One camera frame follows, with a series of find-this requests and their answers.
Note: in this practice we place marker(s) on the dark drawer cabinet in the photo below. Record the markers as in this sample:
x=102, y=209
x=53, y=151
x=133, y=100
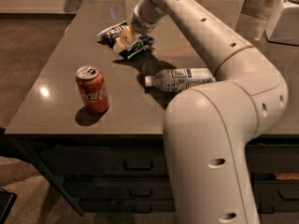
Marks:
x=129, y=174

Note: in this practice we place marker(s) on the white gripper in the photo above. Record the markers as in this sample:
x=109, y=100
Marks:
x=139, y=23

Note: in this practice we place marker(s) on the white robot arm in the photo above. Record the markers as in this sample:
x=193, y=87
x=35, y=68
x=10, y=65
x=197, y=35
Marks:
x=207, y=127

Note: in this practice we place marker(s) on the clear plastic water bottle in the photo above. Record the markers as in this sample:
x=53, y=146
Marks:
x=177, y=80

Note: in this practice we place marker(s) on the blue chip bag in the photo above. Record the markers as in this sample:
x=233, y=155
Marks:
x=110, y=34

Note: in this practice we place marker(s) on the black object on floor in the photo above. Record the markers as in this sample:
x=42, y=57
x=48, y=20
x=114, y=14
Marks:
x=7, y=199

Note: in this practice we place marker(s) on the red coke can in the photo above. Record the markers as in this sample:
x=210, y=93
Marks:
x=92, y=89

